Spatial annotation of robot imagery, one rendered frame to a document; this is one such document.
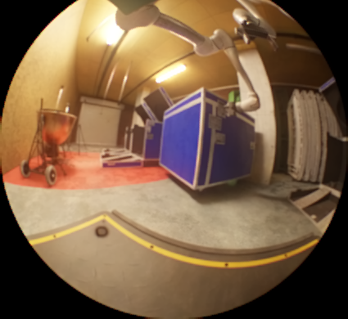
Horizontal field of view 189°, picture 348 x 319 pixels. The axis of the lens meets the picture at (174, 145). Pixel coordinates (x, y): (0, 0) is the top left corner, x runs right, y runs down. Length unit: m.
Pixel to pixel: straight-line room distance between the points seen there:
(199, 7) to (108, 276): 3.01
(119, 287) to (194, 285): 0.12
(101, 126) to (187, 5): 7.49
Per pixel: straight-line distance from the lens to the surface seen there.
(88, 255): 0.27
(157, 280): 0.23
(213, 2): 2.78
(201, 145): 0.87
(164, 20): 0.71
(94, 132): 7.70
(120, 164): 1.94
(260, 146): 2.06
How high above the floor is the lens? 0.54
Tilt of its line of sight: 1 degrees down
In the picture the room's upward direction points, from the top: 6 degrees clockwise
